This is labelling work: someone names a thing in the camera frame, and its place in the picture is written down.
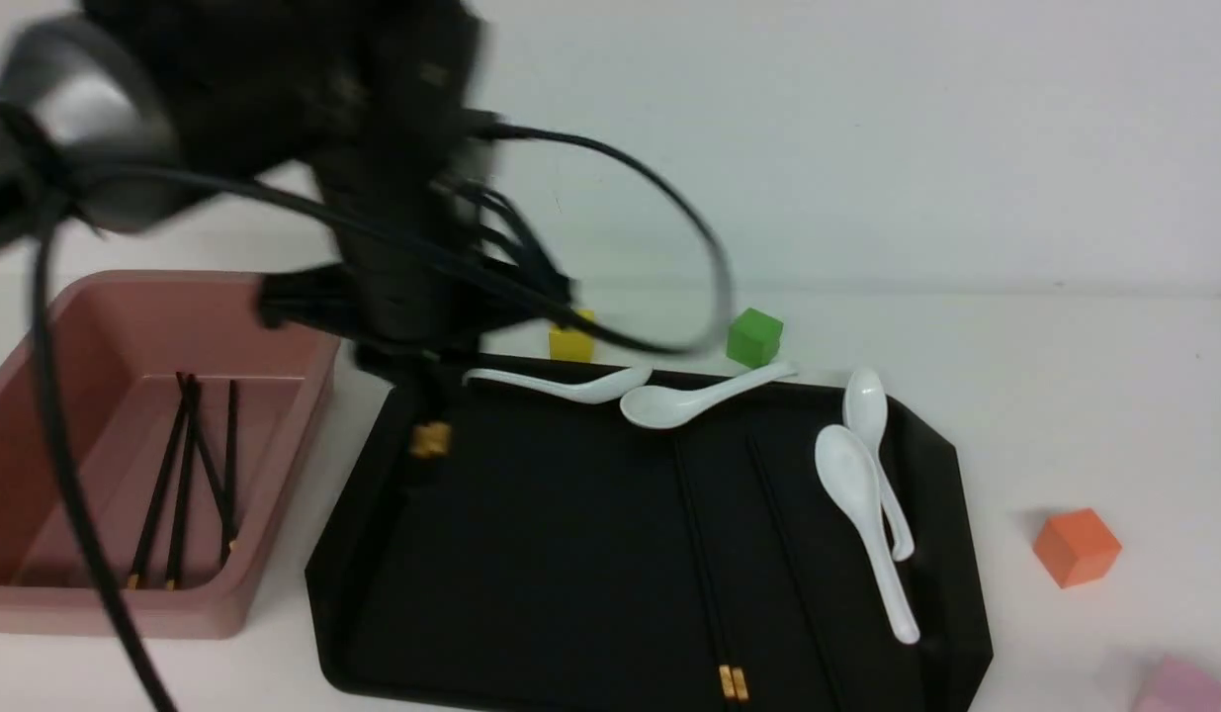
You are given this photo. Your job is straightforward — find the black chopstick in bin right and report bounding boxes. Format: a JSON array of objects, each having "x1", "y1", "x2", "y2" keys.
[{"x1": 219, "y1": 380, "x2": 239, "y2": 567}]

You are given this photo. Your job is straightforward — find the black plastic tray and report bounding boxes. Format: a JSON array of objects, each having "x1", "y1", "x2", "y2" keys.
[{"x1": 305, "y1": 366, "x2": 994, "y2": 711}]

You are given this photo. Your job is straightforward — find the white spoon right rear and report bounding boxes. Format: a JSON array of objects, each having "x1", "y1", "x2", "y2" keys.
[{"x1": 842, "y1": 368, "x2": 915, "y2": 563}]

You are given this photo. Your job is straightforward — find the pink plastic bin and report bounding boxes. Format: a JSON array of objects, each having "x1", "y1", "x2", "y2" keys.
[{"x1": 0, "y1": 271, "x2": 339, "y2": 639}]

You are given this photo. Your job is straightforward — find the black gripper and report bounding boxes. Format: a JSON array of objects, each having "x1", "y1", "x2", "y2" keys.
[{"x1": 256, "y1": 148, "x2": 571, "y2": 379}]

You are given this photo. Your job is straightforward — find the pink cube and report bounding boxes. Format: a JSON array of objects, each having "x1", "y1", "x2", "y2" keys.
[{"x1": 1129, "y1": 655, "x2": 1221, "y2": 711}]

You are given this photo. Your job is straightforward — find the black chopstick pair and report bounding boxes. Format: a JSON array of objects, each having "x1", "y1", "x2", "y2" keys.
[
  {"x1": 407, "y1": 371, "x2": 451, "y2": 487},
  {"x1": 669, "y1": 434, "x2": 748, "y2": 711}
]

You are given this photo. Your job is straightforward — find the black cable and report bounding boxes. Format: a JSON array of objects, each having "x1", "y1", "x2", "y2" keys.
[{"x1": 29, "y1": 118, "x2": 736, "y2": 712}]

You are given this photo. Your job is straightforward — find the green cube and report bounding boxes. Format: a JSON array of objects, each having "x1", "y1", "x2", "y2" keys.
[{"x1": 725, "y1": 308, "x2": 785, "y2": 369}]

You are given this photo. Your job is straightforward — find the white spoon right front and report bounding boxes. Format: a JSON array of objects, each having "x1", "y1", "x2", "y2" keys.
[{"x1": 814, "y1": 424, "x2": 919, "y2": 646}]

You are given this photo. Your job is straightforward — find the yellow cube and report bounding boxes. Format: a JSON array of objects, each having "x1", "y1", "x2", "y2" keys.
[{"x1": 548, "y1": 321, "x2": 596, "y2": 361}]

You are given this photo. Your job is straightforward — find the black chopstick in bin left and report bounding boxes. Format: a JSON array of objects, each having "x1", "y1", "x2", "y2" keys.
[{"x1": 126, "y1": 372, "x2": 193, "y2": 590}]

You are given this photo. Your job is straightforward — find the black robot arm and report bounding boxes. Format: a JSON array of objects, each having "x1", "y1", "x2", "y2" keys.
[{"x1": 0, "y1": 1, "x2": 571, "y2": 375}]

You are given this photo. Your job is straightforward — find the orange cube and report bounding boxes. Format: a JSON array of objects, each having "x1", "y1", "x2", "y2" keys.
[{"x1": 1033, "y1": 506, "x2": 1122, "y2": 587}]

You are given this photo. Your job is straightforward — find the white spoon top middle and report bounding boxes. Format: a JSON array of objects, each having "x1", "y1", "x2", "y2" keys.
[{"x1": 619, "y1": 361, "x2": 799, "y2": 431}]

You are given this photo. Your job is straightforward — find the black chopstick in bin crossing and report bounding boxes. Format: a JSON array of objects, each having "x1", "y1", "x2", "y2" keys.
[{"x1": 176, "y1": 371, "x2": 236, "y2": 565}]

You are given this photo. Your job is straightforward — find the white spoon top left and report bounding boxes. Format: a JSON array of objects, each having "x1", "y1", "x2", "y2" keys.
[{"x1": 462, "y1": 368, "x2": 654, "y2": 405}]

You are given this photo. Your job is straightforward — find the white spoon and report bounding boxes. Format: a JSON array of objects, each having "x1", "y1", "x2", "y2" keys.
[
  {"x1": 619, "y1": 361, "x2": 799, "y2": 431},
  {"x1": 842, "y1": 368, "x2": 915, "y2": 563},
  {"x1": 462, "y1": 368, "x2": 654, "y2": 405},
  {"x1": 814, "y1": 424, "x2": 919, "y2": 646}
]

